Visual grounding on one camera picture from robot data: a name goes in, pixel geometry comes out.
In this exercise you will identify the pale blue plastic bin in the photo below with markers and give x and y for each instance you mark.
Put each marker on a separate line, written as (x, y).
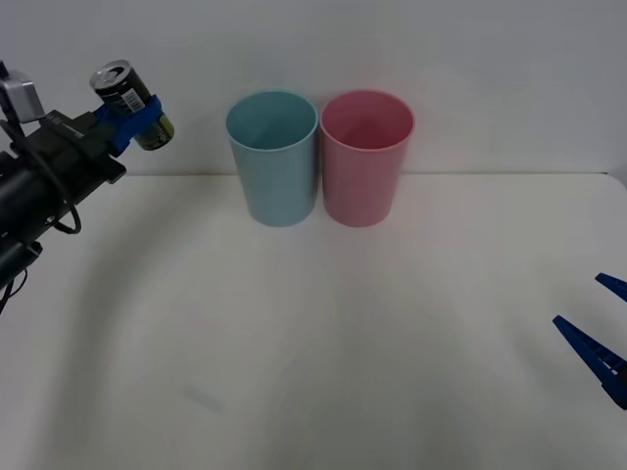
(279, 191)

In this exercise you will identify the pink plastic bin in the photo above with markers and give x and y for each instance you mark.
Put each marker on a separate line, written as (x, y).
(360, 191)

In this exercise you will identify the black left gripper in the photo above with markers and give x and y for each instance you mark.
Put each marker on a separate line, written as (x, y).
(68, 156)

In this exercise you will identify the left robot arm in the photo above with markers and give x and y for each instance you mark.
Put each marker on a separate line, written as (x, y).
(19, 188)

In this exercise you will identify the black and green drink can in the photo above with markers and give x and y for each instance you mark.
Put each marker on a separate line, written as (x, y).
(116, 88)

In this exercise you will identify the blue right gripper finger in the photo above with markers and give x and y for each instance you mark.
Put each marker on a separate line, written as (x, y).
(595, 355)
(614, 285)

